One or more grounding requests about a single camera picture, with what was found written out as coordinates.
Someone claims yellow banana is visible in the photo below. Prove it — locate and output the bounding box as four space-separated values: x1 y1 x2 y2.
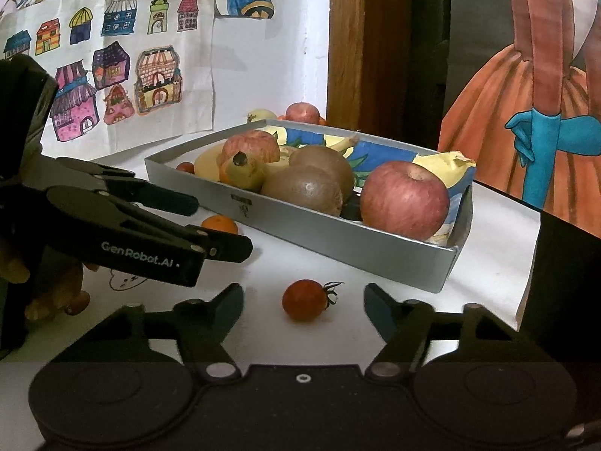
193 142 233 184
225 147 343 191

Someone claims orange small tomato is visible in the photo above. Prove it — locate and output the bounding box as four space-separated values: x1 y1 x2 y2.
201 215 239 234

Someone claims red cherry tomato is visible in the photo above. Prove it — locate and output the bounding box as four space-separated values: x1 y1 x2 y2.
281 279 342 323
176 162 195 174

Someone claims brown kiwi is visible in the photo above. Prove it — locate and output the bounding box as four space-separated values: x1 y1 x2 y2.
261 165 343 216
289 145 355 203

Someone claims person's left hand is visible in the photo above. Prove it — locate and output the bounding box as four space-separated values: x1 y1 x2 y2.
1 251 99 322

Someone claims grey cardboard tray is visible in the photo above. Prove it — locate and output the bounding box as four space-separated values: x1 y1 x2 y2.
145 120 473 293

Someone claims red cherry tomato in tray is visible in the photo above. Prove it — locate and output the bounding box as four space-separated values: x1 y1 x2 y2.
176 162 195 174

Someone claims white printed table mat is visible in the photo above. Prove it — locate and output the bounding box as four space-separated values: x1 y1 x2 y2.
0 130 544 451

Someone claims houses drawing paper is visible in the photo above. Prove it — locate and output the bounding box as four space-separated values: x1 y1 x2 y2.
1 0 214 160

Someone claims background yellow-green fruit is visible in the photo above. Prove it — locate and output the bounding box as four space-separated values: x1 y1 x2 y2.
246 108 278 123

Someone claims colourful drawing tray liner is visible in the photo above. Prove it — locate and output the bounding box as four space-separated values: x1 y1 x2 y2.
260 125 476 247

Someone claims background red apple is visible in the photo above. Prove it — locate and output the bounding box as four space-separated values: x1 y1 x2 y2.
284 102 321 124

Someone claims lady in orange dress poster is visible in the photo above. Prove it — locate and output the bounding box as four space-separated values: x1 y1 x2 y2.
438 0 600 235

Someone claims brown wooden frame post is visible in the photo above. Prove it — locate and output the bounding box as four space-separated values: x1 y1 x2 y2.
326 0 412 139

